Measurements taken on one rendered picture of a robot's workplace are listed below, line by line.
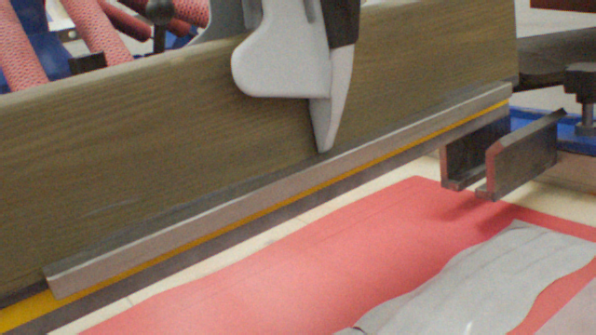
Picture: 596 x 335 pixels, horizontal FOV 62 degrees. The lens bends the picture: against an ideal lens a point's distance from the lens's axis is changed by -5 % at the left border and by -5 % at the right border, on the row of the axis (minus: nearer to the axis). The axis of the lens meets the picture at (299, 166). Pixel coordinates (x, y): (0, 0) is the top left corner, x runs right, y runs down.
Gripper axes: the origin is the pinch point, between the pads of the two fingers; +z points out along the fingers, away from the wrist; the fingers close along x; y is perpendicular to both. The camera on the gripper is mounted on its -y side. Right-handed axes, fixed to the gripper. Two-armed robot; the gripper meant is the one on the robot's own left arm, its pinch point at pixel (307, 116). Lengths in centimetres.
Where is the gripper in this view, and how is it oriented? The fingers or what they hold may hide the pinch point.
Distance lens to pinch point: 27.9
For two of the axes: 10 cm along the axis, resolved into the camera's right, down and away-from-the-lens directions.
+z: 1.5, 9.3, 3.3
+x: 5.9, 1.9, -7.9
